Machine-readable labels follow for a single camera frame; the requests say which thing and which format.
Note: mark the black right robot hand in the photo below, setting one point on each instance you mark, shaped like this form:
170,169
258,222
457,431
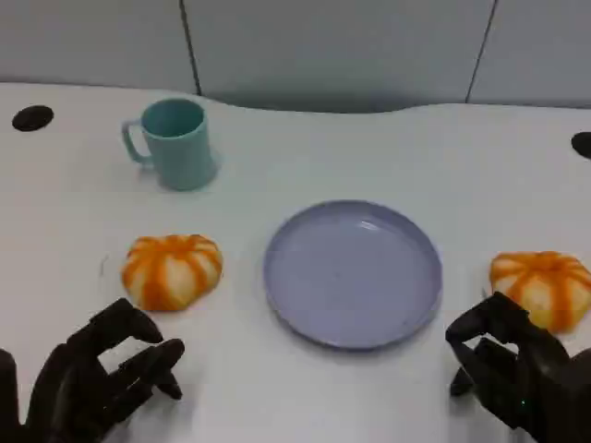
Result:
522,369

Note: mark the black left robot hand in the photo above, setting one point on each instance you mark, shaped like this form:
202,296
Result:
78,383

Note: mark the orange and white bread roll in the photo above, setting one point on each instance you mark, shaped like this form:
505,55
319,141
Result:
547,286
173,272

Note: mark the lilac plate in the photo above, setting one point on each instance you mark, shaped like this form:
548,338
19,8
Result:
353,274

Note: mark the black round table grommet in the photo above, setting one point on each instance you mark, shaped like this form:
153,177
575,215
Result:
32,118
582,144

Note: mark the pale green mug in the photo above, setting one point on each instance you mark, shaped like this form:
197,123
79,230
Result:
177,143

